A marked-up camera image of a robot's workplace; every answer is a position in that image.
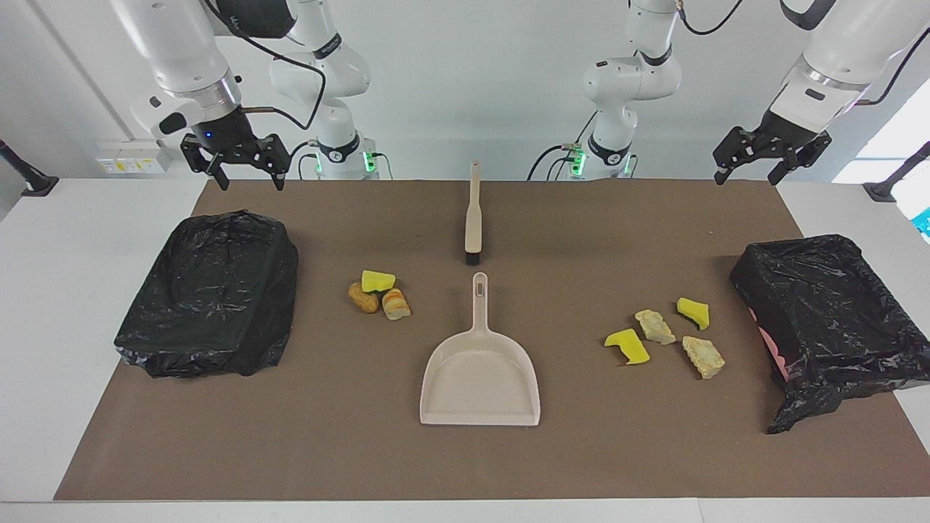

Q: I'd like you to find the white blue packet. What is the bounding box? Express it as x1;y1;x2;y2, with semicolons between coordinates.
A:
892;178;930;244

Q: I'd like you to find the black left base cable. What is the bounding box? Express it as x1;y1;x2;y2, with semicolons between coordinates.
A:
527;109;600;181

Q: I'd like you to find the pale crusty bread chunk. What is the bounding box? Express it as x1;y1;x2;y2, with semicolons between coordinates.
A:
634;309;676;345
682;336;726;381

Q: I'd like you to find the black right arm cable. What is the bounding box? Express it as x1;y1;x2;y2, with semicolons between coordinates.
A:
203;0;328;131

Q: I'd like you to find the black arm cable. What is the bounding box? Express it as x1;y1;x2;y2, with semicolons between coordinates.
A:
676;0;930;106
203;0;328;131

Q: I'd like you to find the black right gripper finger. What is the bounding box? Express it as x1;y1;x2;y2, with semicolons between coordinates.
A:
251;133;291;192
180;134;232;192

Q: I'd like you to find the black right base cable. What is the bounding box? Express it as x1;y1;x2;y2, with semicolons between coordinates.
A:
282;139;320;181

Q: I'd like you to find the notched yellow sponge piece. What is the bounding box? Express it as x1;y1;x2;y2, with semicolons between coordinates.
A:
604;328;651;365

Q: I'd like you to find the black base cable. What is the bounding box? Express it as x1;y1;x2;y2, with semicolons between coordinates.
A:
527;109;600;181
282;139;320;181

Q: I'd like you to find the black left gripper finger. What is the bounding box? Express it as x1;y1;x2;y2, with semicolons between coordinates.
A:
714;127;764;185
768;134;833;185

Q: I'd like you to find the beige plastic dustpan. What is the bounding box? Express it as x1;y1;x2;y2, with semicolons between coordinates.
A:
419;272;542;427

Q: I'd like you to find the brown bread nugget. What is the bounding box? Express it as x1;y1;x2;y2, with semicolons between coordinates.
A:
348;282;381;315

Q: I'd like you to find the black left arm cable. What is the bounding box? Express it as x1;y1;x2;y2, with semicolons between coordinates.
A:
676;0;930;106

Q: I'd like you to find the black bag lined pink bin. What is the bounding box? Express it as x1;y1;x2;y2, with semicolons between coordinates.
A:
729;233;930;435

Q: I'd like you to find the white yellow wall socket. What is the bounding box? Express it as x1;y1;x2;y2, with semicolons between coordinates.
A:
96;139;174;175

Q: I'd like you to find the black clamp stand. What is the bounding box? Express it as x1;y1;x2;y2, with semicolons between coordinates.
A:
862;140;930;203
0;138;60;198

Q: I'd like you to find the striped bread roll piece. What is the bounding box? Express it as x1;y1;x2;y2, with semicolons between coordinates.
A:
381;288;412;321

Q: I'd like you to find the brown table mat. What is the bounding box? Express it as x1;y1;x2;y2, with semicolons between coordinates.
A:
53;179;930;502

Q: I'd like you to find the beige hand brush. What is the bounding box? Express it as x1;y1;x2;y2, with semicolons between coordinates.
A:
464;162;482;266

